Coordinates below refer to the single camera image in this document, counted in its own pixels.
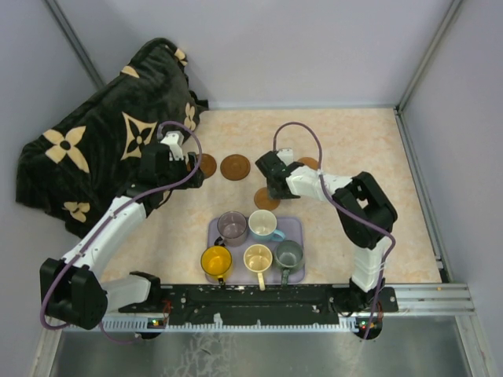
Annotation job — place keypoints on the light brown small coaster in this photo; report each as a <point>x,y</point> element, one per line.
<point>263,201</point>

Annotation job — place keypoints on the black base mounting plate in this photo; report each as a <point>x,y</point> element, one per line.
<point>297,304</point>

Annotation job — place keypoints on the black floral plush blanket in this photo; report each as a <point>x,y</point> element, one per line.
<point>74,170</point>

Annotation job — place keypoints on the lavender plastic tray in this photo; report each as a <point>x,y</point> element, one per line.
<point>240,275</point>

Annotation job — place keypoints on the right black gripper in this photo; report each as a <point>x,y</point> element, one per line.
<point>271,173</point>

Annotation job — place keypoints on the dark brown grooved coaster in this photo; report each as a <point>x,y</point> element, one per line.
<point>206,168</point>

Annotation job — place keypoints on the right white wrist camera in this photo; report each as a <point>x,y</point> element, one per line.
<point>286,155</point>

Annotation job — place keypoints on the cream and blue mug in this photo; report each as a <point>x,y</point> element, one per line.
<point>263,226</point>

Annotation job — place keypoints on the grey green mug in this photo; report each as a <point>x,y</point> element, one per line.
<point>288,258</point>

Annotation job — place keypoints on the yellow transparent mug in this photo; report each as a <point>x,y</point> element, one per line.
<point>217,264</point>

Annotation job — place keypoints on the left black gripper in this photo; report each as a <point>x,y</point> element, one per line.
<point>192,170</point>

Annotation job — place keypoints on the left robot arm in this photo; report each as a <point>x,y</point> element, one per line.
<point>70,286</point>

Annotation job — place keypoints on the transparent purple cup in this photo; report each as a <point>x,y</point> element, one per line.
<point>232,229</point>

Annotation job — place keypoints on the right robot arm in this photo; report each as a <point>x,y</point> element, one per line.
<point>365,212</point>

